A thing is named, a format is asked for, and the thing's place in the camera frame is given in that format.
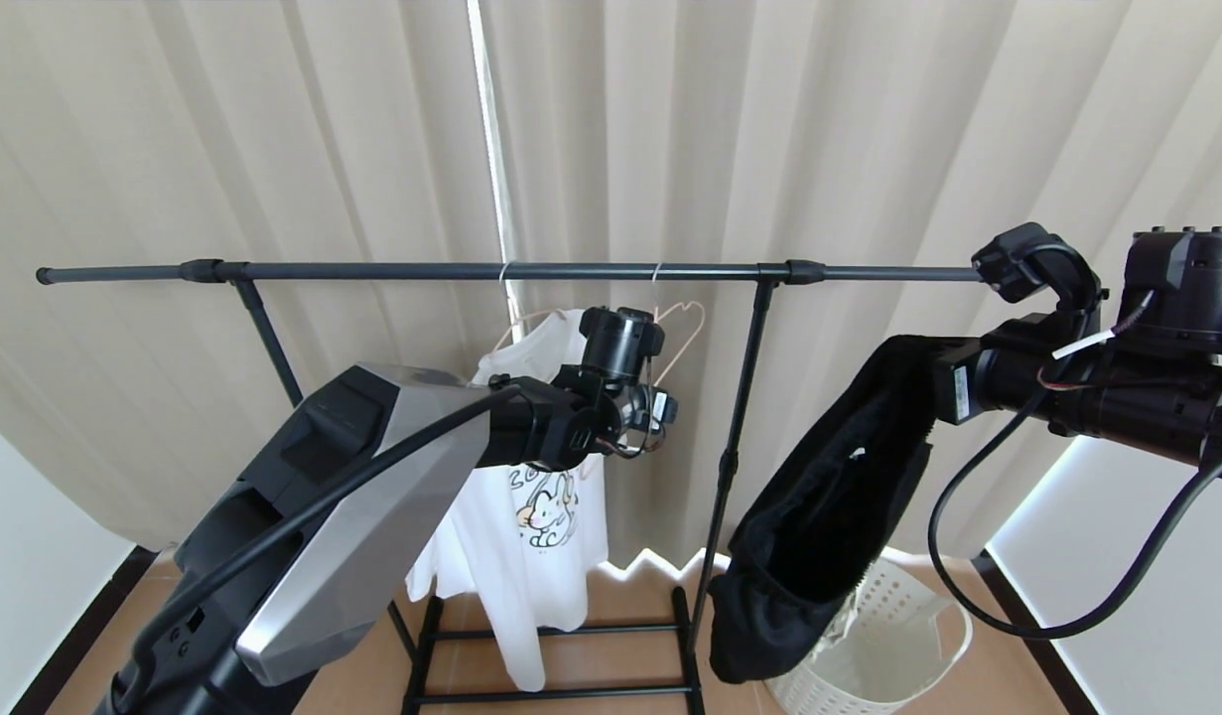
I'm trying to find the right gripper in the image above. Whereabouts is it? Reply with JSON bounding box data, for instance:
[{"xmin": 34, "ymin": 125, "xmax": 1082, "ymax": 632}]
[{"xmin": 931, "ymin": 313, "xmax": 1222, "ymax": 468}]

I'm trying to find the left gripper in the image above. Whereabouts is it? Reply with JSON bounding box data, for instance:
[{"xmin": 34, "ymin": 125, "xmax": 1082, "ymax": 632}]
[{"xmin": 609, "ymin": 383, "xmax": 680, "ymax": 459}]

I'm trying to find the pink clothes hanger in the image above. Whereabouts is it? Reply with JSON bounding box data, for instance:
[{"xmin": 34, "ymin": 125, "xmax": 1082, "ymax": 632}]
[
  {"xmin": 491, "ymin": 263, "xmax": 572, "ymax": 351},
  {"xmin": 648, "ymin": 263, "xmax": 707, "ymax": 390}
]

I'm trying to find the black garment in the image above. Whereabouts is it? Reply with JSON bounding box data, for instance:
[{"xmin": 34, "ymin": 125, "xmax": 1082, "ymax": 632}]
[{"xmin": 708, "ymin": 335, "xmax": 939, "ymax": 686}]

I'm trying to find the white printed garment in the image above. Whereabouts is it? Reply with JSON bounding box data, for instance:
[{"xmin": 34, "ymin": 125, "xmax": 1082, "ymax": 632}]
[{"xmin": 407, "ymin": 308, "xmax": 611, "ymax": 693}]

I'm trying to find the black clothes rack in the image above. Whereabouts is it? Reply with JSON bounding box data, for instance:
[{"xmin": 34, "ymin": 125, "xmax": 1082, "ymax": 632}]
[{"xmin": 35, "ymin": 258, "xmax": 989, "ymax": 715}]

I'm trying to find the white laundry basket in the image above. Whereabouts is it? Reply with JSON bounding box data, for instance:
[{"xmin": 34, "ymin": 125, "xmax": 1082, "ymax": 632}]
[{"xmin": 764, "ymin": 556, "xmax": 974, "ymax": 715}]

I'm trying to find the beige curtain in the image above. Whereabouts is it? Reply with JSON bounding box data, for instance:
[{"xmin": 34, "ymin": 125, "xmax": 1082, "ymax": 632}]
[{"xmin": 0, "ymin": 0, "xmax": 1222, "ymax": 572}]

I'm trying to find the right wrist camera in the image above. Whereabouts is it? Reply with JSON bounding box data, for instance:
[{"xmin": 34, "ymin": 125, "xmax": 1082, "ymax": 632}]
[{"xmin": 971, "ymin": 221, "xmax": 1110, "ymax": 341}]

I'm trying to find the black cable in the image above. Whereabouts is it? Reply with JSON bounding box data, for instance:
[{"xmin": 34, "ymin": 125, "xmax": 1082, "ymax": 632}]
[
  {"xmin": 926, "ymin": 397, "xmax": 1222, "ymax": 641},
  {"xmin": 124, "ymin": 385, "xmax": 522, "ymax": 701}
]

